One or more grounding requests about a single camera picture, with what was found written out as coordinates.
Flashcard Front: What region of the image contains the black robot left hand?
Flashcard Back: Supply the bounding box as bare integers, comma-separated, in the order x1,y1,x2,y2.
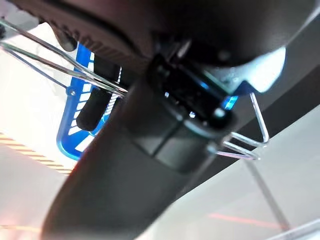
9,0,320,240

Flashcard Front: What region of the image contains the blue plastic shopping basket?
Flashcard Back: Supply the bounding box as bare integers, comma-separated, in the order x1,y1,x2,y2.
0,19,270,161

